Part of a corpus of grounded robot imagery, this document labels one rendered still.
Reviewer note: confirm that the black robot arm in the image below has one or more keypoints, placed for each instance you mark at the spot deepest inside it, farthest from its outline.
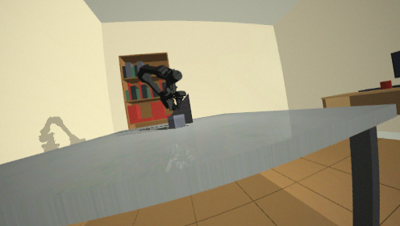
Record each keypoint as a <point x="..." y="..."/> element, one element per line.
<point x="163" y="72"/>

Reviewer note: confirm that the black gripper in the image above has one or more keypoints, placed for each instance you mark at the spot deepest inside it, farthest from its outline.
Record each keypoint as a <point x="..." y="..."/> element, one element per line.
<point x="177" y="94"/>

